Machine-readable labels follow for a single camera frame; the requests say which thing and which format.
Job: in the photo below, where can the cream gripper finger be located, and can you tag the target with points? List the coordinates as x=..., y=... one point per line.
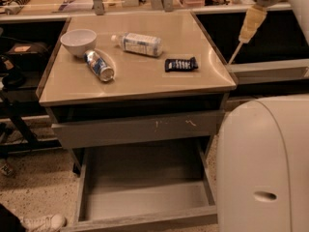
x=254, y=18

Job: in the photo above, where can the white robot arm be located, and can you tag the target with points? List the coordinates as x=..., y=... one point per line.
x=262, y=166

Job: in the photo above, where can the closed grey top drawer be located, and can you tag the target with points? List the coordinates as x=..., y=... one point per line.
x=138, y=129

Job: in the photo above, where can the grey drawer cabinet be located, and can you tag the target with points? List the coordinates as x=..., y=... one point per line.
x=70, y=92

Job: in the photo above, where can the open grey middle drawer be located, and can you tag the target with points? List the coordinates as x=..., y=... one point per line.
x=144, y=187

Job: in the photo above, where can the clear plastic water bottle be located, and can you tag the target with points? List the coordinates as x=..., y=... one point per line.
x=139, y=44

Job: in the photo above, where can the blue silver soda can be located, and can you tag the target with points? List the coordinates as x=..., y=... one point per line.
x=98, y=66

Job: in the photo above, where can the white ceramic bowl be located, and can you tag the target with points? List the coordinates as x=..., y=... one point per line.
x=78, y=41

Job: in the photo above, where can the white sneaker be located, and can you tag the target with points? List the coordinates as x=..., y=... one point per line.
x=49, y=223

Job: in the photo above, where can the dark trouser leg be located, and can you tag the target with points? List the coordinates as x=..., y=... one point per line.
x=9, y=222

